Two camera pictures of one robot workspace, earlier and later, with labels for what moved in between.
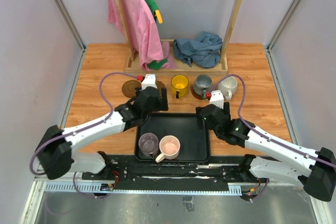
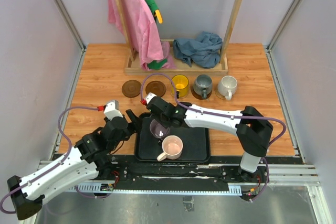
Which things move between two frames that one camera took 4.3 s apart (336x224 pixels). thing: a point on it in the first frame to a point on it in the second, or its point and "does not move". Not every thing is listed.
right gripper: x=200 y=120 to x=154 y=115
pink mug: x=169 y=147 does not move
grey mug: x=202 y=85 does not move
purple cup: x=148 y=145 to x=158 y=129
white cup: x=228 y=86 does not move
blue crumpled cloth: x=203 y=51 does not move
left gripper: x=162 y=104 to x=136 y=125
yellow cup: x=179 y=85 does not move
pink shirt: x=143 y=26 does not move
